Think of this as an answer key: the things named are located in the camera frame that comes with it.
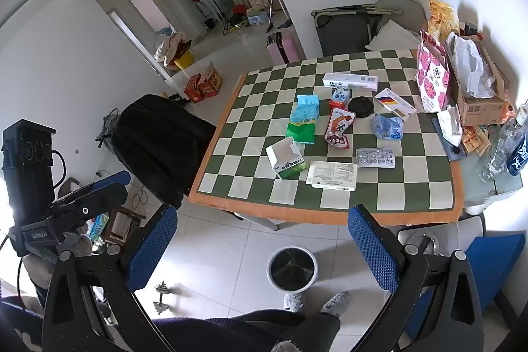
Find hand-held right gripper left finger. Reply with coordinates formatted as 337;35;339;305
41;204;179;352

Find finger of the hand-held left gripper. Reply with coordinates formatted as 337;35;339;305
49;182;129;231
55;171;132;205

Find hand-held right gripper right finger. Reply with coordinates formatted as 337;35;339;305
347;204;484;352

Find white round trash bin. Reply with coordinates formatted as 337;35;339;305
267;246;319;292

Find white printed box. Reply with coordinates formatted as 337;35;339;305
306;161;358;192

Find silver blister pack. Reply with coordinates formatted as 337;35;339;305
355;148;396;168

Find red snack pouch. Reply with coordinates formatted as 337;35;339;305
324;108;356;148

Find green packet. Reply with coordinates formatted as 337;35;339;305
286;121;316;145

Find white box with striped flag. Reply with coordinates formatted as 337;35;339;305
373;87;417;118

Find teal packet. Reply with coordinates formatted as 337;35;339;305
290;94;321;126

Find small blue white carton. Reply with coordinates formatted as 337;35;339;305
329;87;352;110

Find brown box on floor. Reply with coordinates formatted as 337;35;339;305
109;209;140;244

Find chrome dumbbell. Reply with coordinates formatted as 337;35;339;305
153;281;182;315

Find black cloth draped chair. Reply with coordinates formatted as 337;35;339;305
111;94;217;208

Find grey fluffy slipper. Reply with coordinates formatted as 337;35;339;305
319;291;351;313
284;292;306;311

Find red cardboard box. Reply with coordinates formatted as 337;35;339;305
198;62;223;98
183;74;207;104

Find crumpled blue plastic bag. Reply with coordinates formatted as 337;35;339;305
370;113;404;140

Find open white green box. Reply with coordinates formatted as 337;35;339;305
265;137;308;180

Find dark phone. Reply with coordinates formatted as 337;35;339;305
431;116;467;162

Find green white checkered tablecloth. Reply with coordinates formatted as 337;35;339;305
187;49;465;225

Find yellow bucket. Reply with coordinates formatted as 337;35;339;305
173;49;194;70

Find black round lid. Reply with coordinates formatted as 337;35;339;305
347;97;375;118

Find pile of clothes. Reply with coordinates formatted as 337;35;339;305
154;31;192;66

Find crumpled white tissue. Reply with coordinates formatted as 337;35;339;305
436;105;463;146

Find beige red snack wrapper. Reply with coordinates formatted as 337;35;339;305
461;125;491;155

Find clear glass bottle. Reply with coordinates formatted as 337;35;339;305
476;100;528;183

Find long white box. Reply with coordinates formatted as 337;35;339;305
322;72;379;91

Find blue bottle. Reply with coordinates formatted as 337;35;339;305
507;125;528;176

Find brown cardboard box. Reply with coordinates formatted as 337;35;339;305
445;34;512;127

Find pink flowered paper bag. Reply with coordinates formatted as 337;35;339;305
416;29;451;113

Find white plastic bag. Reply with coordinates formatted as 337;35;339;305
445;32;496;99

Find white pillow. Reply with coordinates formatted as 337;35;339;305
365;21;421;51

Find pink suitcase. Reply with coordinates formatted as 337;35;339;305
266;28;300;64

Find dark folding cot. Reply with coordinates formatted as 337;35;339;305
311;6;376;56

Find yellow snack bag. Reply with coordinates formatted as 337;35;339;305
427;0;459;43

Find grey chair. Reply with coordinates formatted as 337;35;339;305
373;0;427;35

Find silver tripod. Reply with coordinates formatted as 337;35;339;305
266;0;289;32

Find black floor cables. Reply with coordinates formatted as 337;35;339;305
97;109;121;148

